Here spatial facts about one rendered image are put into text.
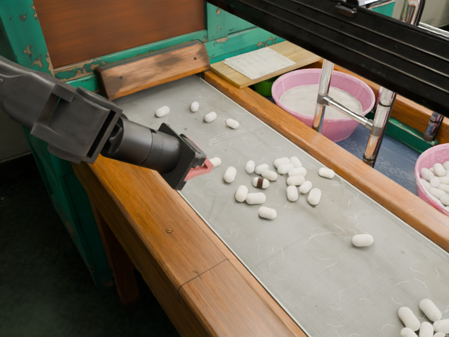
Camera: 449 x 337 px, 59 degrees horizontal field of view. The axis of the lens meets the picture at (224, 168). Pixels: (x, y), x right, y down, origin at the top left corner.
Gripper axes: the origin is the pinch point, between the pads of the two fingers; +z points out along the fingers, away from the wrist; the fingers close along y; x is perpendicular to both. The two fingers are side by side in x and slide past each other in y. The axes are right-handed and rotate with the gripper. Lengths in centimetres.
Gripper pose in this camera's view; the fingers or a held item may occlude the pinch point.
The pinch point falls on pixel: (208, 167)
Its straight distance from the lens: 67.5
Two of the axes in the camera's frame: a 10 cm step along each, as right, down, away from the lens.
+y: -5.7, -5.3, 6.3
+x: -5.2, 8.2, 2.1
